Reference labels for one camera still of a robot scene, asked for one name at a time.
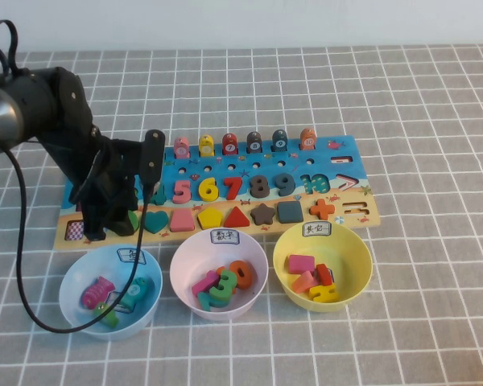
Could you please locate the yellow sign piece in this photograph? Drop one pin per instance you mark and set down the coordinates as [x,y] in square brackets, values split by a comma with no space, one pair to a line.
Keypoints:
[324,293]

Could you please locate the magenta number one piece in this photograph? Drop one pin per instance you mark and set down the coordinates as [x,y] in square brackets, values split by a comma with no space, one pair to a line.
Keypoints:
[203,284]

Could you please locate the green number three piece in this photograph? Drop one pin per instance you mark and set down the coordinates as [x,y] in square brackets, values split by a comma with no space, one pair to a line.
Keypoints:
[225,293]

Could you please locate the teal number four piece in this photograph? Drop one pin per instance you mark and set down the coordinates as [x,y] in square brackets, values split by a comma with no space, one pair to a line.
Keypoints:
[158,197]

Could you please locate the orange plus piece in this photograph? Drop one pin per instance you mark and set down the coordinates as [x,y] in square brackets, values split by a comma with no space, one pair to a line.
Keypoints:
[322,209]

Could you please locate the dark blue square piece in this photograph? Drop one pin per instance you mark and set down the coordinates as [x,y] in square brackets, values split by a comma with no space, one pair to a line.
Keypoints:
[290,212]

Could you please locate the pink plastic bowl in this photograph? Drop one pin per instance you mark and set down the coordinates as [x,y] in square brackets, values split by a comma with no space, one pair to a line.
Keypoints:
[185,265]

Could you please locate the brown star piece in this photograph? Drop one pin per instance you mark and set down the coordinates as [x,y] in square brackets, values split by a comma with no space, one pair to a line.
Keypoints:
[263,214]

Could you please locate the yellow fish number six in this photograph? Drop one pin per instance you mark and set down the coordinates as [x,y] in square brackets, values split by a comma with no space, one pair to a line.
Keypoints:
[206,146]

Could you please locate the white paper label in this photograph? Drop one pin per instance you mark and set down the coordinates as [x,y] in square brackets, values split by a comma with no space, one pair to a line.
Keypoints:
[225,237]
[132,256]
[316,230]

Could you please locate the dark blue number nine piece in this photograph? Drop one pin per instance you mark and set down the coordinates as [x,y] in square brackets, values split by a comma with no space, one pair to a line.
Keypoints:
[290,183]

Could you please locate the pink number five piece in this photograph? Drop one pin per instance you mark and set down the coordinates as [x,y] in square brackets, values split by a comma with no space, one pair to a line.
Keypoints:
[181,197]

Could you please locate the dark blue fish number nine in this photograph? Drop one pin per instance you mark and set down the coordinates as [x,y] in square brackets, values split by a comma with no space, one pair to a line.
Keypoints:
[279,141]

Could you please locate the yellow number six piece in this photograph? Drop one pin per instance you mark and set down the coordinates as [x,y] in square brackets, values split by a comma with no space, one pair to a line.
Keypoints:
[205,193]

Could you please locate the brown number eight piece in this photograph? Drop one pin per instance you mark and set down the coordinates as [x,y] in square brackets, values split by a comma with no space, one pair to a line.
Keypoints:
[260,193]

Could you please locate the orange fish number ten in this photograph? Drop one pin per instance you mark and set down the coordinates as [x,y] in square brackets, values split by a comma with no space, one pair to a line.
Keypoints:
[308,139]

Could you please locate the brown fish number eight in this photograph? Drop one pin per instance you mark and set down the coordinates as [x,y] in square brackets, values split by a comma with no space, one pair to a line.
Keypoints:
[254,143]

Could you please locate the teal number two piece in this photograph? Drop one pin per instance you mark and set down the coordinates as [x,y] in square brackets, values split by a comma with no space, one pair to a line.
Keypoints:
[205,302]

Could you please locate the grey checked tablecloth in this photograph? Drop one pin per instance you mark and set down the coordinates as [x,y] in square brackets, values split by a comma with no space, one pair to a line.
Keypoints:
[426,120]

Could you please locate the pink trapezoid piece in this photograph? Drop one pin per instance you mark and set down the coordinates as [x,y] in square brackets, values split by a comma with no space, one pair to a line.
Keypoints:
[182,222]

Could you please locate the orange wedge piece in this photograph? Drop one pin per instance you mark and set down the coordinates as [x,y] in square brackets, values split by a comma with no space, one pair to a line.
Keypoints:
[304,282]

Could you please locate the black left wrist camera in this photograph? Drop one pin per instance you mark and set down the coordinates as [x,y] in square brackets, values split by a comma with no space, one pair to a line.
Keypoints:
[153,161]

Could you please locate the yellow pentagon piece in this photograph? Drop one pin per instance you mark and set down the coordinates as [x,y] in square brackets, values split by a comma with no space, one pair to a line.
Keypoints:
[209,219]

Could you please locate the yellow plastic bowl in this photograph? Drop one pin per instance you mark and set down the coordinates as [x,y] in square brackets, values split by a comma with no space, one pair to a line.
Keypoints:
[354,261]

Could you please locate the red fish number seven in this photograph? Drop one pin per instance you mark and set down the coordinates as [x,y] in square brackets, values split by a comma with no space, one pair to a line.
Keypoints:
[230,144]

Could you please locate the pink rectangle piece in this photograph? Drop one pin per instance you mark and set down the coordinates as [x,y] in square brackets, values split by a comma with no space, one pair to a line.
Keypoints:
[301,264]

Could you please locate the teal fish number two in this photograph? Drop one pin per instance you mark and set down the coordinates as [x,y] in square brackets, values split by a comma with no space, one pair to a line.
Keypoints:
[134,291]

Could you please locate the red block piece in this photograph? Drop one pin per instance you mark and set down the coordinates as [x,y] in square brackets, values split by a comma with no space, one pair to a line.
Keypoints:
[324,275]

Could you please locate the orange number ten piece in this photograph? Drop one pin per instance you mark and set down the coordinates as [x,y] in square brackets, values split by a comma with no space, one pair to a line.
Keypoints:
[249,277]

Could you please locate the light blue plastic bowl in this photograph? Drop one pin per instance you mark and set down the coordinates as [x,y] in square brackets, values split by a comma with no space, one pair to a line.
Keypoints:
[76,273]

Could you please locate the teal heart piece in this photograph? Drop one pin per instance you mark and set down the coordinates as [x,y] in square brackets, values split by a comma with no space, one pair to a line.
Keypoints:
[157,222]

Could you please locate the colourful wooden puzzle board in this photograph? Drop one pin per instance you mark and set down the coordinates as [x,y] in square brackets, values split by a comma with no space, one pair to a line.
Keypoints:
[265,232]

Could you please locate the green fish piece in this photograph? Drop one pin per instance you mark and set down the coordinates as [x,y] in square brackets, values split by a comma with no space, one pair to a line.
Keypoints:
[106,317]

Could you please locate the red number seven piece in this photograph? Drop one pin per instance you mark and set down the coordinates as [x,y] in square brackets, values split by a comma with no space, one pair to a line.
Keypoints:
[235,183]

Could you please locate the pink fish number five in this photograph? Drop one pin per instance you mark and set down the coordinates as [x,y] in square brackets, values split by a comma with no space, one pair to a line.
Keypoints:
[181,148]

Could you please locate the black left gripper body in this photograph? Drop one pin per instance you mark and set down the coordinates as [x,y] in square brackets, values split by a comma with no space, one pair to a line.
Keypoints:
[104,181]

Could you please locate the magenta striped fish piece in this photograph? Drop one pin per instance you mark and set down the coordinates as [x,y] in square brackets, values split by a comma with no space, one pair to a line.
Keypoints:
[96,291]

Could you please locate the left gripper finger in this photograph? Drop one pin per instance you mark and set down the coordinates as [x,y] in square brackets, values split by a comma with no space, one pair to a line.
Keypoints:
[94,230]
[118,225]

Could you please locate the red triangle piece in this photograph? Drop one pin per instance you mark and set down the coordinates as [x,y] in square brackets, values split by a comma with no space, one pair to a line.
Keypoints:
[237,219]

